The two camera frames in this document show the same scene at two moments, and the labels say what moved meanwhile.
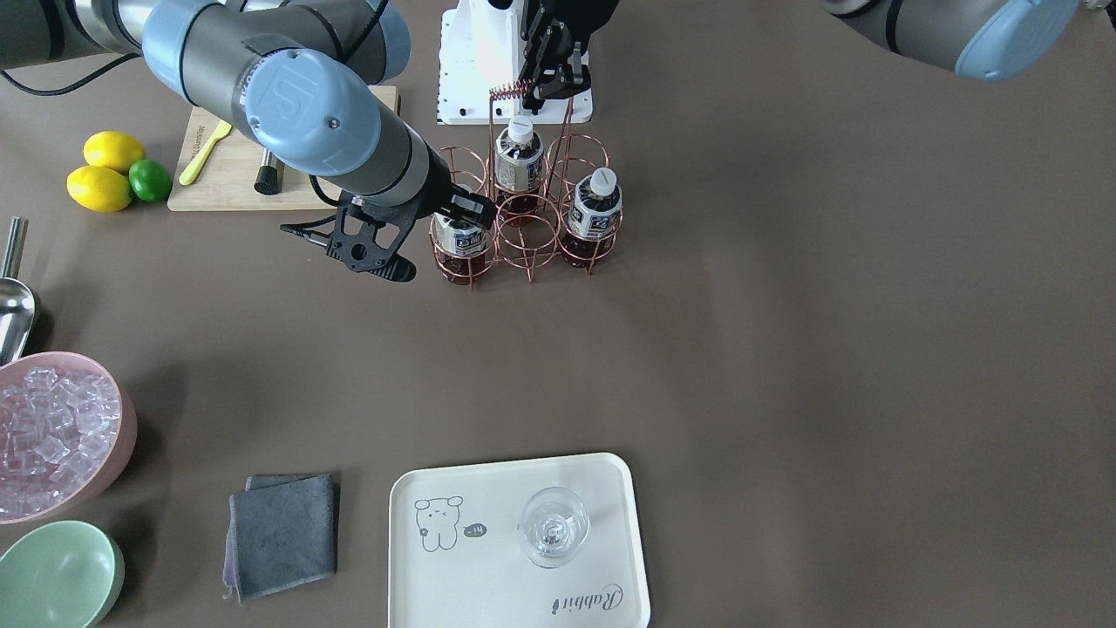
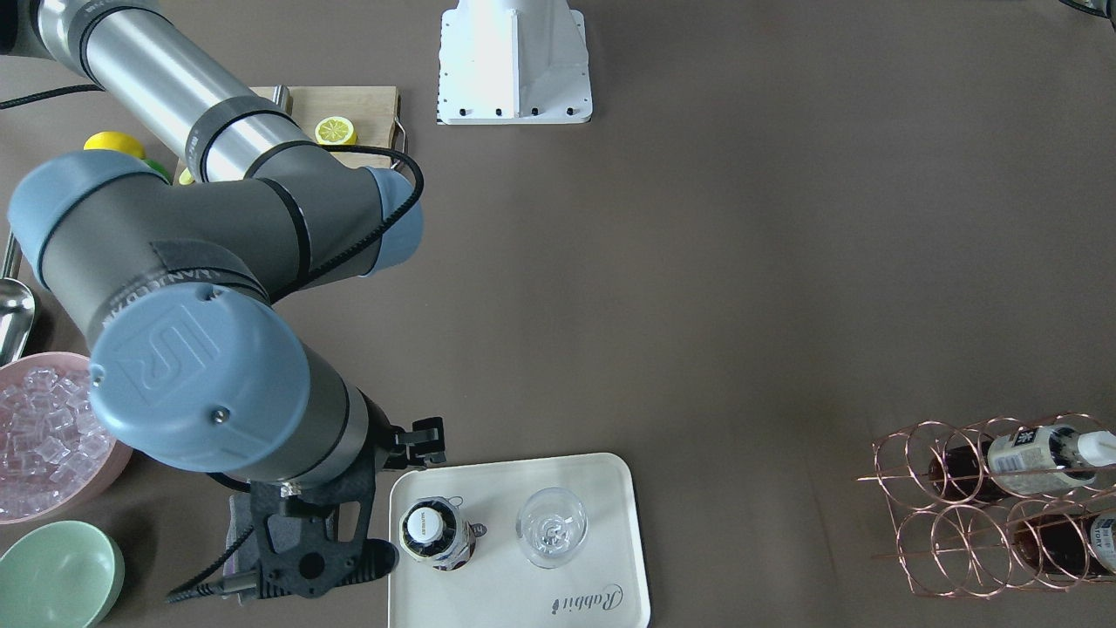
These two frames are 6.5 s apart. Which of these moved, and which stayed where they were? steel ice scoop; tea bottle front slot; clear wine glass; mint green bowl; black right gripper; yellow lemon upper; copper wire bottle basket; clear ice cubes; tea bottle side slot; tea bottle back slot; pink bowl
Moved: tea bottle front slot; black right gripper; tea bottle side slot; tea bottle back slot; copper wire bottle basket
Stayed: mint green bowl; pink bowl; yellow lemon upper; clear ice cubes; clear wine glass; steel ice scoop
